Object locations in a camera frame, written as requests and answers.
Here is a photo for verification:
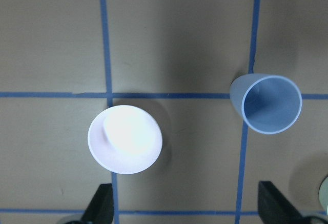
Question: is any blue cup on table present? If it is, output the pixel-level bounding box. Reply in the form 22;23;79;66
230;73;302;134

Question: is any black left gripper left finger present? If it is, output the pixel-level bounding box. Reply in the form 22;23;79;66
81;184;114;224

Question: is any pink bowl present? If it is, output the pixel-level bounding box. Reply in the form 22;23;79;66
87;105;162;174

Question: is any green bowl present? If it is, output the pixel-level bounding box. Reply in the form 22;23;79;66
318;176;328;213

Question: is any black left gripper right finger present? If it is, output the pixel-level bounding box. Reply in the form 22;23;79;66
258;181;306;224

